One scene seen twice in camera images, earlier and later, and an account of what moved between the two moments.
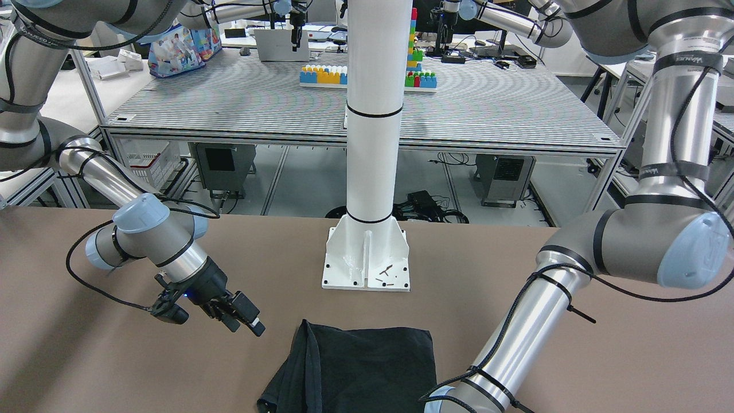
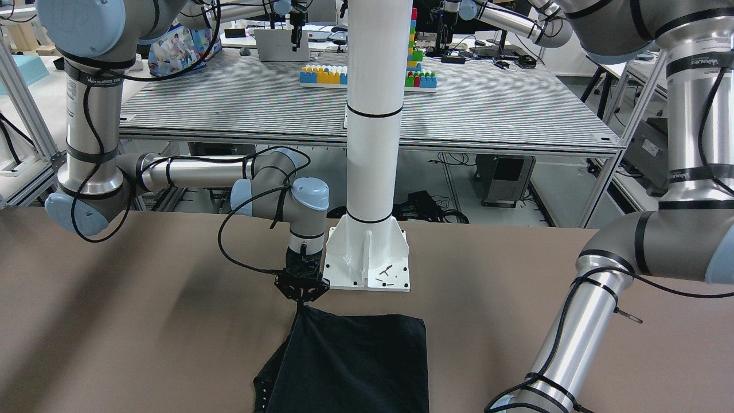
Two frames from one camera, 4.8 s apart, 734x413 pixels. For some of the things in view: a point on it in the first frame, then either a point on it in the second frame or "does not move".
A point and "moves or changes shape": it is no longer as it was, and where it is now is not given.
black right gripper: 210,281 to 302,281
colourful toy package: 180,47 does not move
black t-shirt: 375,370 moves or changes shape
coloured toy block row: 324,74 does not move
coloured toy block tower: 415,77 does not move
